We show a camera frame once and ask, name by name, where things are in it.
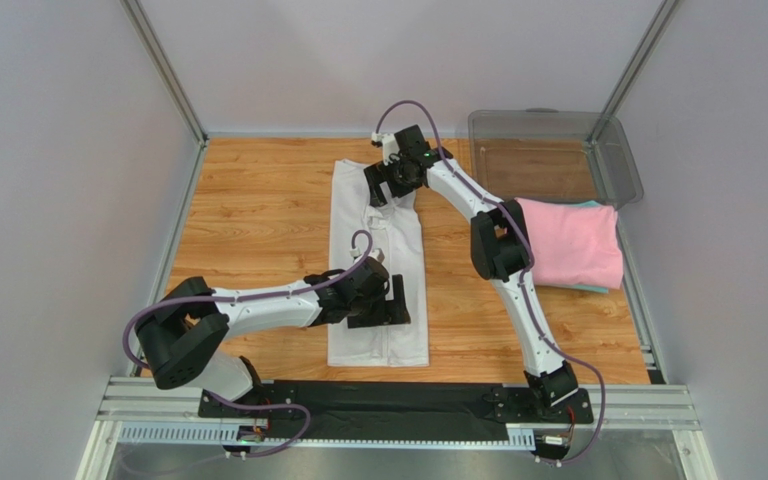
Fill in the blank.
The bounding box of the white t shirt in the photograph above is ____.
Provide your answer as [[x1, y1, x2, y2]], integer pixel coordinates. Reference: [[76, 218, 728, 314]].
[[327, 158, 431, 369]]

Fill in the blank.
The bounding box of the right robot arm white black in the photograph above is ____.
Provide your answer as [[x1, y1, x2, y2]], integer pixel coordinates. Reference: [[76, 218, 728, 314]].
[[364, 125, 597, 422]]

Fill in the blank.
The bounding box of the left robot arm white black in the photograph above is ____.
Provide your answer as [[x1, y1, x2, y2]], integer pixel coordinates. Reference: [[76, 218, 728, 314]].
[[124, 257, 411, 401]]

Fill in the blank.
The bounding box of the clear grey plastic bin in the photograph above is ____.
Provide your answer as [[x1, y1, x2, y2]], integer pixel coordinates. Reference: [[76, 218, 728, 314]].
[[467, 109, 644, 209]]

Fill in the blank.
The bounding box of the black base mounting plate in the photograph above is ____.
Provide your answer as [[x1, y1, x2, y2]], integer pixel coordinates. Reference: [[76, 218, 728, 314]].
[[197, 379, 595, 443]]

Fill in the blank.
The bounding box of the pink folded t shirt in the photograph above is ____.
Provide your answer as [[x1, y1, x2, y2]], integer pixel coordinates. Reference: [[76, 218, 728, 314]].
[[517, 198, 624, 291]]

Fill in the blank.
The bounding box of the teal folded t shirt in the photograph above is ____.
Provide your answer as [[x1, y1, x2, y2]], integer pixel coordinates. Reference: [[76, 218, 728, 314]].
[[576, 200, 622, 294]]

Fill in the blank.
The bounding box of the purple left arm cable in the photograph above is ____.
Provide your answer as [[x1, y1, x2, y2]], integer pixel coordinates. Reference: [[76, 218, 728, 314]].
[[122, 230, 376, 461]]

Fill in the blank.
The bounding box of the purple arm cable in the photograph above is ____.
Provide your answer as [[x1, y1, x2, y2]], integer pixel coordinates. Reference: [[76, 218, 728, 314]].
[[122, 230, 376, 461], [374, 100, 608, 465]]

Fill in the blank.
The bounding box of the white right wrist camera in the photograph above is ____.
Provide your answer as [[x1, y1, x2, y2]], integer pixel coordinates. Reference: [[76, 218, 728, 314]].
[[370, 132, 399, 164]]

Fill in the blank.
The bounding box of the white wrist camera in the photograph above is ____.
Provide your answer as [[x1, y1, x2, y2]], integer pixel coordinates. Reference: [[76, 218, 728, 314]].
[[350, 245, 376, 263], [370, 132, 399, 164]]

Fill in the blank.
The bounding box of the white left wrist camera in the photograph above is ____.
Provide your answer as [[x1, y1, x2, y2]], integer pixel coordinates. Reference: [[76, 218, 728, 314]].
[[350, 245, 376, 263]]

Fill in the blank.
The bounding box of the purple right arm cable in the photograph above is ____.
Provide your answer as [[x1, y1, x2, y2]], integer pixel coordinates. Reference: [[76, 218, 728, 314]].
[[374, 100, 608, 465]]

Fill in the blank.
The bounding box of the left aluminium frame post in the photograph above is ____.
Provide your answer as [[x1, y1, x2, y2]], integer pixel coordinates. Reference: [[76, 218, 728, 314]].
[[120, 0, 209, 147]]

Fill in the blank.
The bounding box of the aluminium frame post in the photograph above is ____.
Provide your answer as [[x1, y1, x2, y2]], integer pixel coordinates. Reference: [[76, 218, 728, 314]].
[[589, 0, 684, 142], [120, 0, 209, 147]]

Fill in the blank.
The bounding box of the aluminium frame rail front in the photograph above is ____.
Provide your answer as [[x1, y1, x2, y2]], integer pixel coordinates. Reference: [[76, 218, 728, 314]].
[[77, 377, 717, 479]]

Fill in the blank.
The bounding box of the right aluminium frame post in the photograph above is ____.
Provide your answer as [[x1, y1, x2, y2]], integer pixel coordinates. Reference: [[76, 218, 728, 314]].
[[589, 0, 684, 142]]

